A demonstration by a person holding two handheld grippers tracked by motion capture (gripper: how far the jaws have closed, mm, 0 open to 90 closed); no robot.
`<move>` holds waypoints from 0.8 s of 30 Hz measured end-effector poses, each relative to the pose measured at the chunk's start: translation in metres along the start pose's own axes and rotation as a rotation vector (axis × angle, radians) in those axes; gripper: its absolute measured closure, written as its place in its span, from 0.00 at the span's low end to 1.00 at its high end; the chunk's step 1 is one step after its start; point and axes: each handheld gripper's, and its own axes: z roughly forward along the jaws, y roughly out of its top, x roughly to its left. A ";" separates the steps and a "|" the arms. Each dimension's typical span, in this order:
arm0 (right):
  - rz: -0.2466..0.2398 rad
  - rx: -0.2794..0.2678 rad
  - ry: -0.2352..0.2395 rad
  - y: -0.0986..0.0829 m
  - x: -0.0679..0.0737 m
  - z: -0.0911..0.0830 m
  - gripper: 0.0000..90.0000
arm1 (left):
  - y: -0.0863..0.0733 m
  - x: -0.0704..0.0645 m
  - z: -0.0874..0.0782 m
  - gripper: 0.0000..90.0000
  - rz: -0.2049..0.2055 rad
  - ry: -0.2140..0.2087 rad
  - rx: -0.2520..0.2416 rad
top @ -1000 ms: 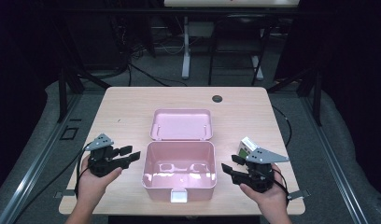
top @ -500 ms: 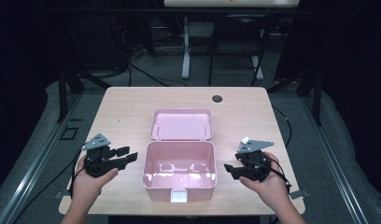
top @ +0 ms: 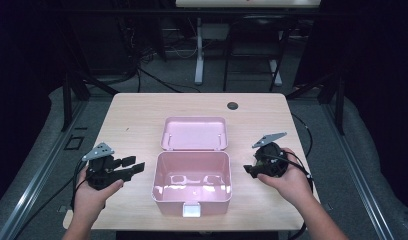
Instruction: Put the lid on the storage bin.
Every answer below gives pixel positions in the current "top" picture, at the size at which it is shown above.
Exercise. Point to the person's right hand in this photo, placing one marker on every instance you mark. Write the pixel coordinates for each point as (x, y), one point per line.
(295, 183)

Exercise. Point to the pink storage box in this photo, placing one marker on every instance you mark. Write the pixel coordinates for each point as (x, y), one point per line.
(192, 180)

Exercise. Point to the black frame strut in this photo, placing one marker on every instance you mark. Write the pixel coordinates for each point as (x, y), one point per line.
(340, 103)
(67, 100)

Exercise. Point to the metal floor rail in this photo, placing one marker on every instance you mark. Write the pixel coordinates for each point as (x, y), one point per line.
(35, 186)
(362, 180)

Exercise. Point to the white desk leg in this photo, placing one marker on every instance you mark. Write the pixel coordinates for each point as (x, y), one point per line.
(276, 75)
(199, 56)

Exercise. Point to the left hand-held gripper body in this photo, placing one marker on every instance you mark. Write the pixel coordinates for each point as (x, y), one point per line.
(100, 173)

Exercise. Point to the white box under desk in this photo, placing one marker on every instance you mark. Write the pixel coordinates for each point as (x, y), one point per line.
(215, 31)

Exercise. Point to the grey tape strip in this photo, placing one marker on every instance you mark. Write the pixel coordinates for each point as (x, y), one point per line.
(62, 208)

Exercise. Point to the person's left hand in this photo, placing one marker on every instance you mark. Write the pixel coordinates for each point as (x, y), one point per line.
(88, 203)

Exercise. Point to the black chair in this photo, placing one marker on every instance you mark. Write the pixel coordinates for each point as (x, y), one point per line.
(255, 26)

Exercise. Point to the white desk top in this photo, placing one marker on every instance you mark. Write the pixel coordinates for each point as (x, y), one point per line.
(247, 3)

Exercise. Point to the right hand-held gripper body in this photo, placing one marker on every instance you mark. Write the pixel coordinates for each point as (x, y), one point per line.
(270, 163)

